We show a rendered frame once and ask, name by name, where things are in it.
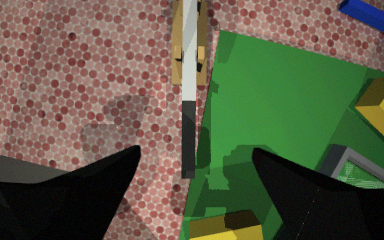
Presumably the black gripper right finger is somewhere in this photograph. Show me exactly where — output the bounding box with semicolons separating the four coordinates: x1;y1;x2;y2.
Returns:
251;148;384;240

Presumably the green mat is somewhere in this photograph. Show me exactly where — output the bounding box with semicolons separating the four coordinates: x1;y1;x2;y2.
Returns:
178;30;384;240

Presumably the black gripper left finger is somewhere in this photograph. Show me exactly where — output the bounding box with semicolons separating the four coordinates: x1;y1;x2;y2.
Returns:
0;145;141;240

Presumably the yellow rectangular block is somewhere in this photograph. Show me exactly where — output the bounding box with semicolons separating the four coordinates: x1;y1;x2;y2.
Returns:
355;77;384;137
189;210;263;240

